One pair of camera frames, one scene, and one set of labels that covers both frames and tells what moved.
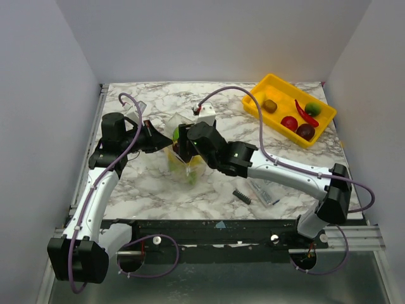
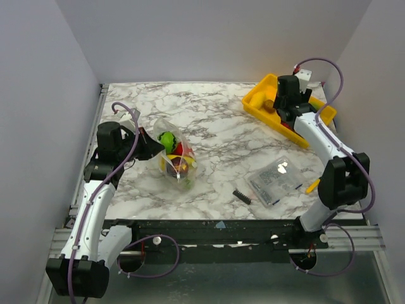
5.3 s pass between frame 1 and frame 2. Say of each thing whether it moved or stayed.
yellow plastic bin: stayed
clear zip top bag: moved
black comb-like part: stayed
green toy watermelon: moved
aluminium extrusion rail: stayed
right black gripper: moved
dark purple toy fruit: moved
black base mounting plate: stayed
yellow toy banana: moved
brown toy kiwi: stayed
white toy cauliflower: moved
